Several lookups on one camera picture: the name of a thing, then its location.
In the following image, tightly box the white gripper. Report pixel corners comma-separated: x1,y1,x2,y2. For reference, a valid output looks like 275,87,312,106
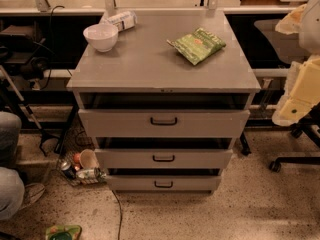
272,55,320,126

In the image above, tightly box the grey bottom drawer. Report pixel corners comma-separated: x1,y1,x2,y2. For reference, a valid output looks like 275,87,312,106
106,176,221,192

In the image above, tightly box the grey drawer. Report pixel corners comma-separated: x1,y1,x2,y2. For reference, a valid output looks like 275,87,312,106
79,109,249,138
106,176,221,192
95,149,233,169

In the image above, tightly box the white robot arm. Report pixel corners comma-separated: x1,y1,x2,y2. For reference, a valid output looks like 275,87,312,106
272,0,320,126

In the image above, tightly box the grey drawer cabinet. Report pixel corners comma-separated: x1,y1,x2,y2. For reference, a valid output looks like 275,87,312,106
68,9,260,179

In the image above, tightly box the grey top drawer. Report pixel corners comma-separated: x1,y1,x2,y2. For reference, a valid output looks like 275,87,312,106
79,109,249,138

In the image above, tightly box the grey middle drawer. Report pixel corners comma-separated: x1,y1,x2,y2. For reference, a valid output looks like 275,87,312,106
95,149,233,169

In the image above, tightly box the black office chair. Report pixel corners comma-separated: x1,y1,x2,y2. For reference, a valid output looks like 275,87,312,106
253,18,320,173

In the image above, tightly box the green chip bag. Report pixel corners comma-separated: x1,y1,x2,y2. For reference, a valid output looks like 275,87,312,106
167,27,226,66

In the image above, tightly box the white blue snack package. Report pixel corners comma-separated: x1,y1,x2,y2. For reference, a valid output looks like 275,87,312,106
100,11,137,32

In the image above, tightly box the white bowl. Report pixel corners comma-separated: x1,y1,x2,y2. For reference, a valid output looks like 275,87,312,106
83,24,118,52

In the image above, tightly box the paper cup in basket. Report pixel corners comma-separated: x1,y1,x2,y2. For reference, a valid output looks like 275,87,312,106
79,149,99,169

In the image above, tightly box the green white can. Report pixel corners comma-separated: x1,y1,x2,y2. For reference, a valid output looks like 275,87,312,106
76,168,105,180

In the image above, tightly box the orange round fruit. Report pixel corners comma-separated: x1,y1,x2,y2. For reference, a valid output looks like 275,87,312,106
73,153,81,164

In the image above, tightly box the blue soda can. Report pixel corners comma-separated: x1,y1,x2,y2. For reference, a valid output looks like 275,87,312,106
61,161,76,179

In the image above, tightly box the green bag on floor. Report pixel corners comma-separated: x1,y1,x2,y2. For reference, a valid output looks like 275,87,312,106
45,225,82,240

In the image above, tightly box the person grey shoe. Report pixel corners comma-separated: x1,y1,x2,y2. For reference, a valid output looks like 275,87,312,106
20,183,45,210

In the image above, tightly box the black tripod stand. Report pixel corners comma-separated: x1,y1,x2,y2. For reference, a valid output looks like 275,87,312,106
0,63,61,158

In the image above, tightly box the person leg in jeans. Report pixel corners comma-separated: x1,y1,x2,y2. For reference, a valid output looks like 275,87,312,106
0,112,24,220

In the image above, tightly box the black floor cable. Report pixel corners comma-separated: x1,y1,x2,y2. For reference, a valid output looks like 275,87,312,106
111,189,124,240

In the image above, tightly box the wire basket on floor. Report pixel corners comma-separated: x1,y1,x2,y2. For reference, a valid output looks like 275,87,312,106
56,126,103,187

